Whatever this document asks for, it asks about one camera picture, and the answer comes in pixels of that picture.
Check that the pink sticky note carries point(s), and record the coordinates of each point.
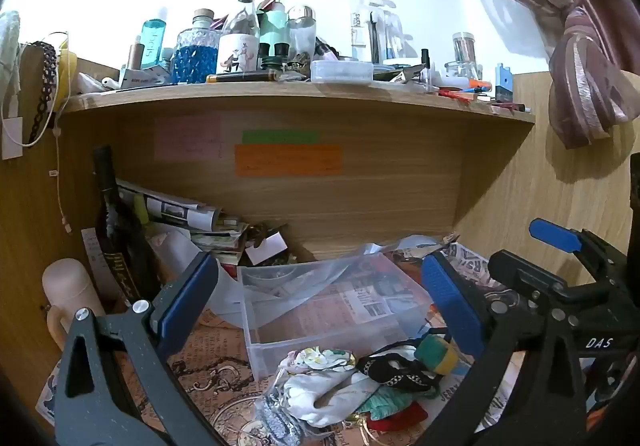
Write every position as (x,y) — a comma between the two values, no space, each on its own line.
(187,138)

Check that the rolled newspaper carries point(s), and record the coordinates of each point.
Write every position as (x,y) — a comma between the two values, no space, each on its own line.
(175,211)

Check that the yellow tape roll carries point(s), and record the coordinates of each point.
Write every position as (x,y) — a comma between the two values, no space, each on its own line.
(67,70)

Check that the tall clear bottle cartoon label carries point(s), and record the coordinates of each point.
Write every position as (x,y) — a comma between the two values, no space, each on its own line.
(241,35)

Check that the brown pen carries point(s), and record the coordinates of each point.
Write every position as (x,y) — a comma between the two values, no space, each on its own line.
(240,76)

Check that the light blue bottle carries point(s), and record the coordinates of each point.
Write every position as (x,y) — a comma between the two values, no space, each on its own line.
(152,45)

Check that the grey patterned pouch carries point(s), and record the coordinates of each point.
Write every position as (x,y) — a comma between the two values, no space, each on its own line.
(280,418)

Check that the tall black bottle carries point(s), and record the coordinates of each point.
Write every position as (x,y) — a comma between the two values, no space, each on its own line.
(117,236)

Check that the small blue box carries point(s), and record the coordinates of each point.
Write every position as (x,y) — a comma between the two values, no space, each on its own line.
(504,83)

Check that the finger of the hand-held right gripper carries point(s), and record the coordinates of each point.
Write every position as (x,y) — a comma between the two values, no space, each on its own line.
(552,233)
(530,276)

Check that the clear plastic storage box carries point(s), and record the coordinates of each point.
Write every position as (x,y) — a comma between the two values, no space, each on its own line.
(310,316)

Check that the small black binoculars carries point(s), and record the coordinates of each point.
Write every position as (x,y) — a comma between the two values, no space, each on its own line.
(274,54)

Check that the white fluffy cloth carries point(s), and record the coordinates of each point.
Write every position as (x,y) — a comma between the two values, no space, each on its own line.
(9,45)

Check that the black lace ribbon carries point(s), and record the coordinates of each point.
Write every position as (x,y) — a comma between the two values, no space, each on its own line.
(44,85)

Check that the clear blister packaging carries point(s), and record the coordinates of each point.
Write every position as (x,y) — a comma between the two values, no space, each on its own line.
(367,28)

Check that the clear flat plastic case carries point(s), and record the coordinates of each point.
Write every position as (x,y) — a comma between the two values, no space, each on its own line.
(342,70)

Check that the green yellow soft toy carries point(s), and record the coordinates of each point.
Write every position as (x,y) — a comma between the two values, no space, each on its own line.
(436,355)

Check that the pale pink flask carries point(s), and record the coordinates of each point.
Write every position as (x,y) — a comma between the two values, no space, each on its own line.
(70,291)

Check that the mauve striped curtain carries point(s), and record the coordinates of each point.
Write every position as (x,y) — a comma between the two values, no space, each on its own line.
(575,25)

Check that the green sticky note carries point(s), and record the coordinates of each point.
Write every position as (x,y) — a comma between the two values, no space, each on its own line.
(280,137)

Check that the cut glass bottle blue liquid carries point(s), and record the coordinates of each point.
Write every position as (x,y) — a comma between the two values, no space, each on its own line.
(196,58)

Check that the floral white cloth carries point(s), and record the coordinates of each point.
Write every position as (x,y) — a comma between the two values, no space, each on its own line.
(320,360)

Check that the white paper card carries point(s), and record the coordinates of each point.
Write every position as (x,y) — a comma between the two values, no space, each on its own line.
(265,248)

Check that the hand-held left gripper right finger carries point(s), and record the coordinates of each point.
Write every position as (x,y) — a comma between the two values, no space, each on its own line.
(447,298)

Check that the mint green pump bottle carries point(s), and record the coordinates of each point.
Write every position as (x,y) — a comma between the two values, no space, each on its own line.
(273,25)

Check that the wooden shelf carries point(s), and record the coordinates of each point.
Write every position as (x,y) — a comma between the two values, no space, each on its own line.
(300,100)

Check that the plain white cloth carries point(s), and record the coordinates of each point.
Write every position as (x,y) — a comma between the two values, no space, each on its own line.
(325,396)

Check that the red cloth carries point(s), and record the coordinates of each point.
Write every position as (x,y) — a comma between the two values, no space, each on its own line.
(400,421)

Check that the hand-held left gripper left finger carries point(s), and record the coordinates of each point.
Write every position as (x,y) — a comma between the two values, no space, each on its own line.
(187,293)

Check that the clear bottle silver cap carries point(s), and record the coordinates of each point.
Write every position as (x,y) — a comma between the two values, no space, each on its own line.
(301,33)

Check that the white power adapter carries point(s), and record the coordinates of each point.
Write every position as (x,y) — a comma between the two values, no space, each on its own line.
(12,138)

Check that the teal knitted cloth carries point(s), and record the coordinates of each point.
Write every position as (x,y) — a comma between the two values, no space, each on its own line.
(387,403)

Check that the orange sticky note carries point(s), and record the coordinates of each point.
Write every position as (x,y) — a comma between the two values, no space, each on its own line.
(287,160)

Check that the glass jar silver lid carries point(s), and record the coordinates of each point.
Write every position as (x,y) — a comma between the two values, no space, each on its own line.
(465,53)

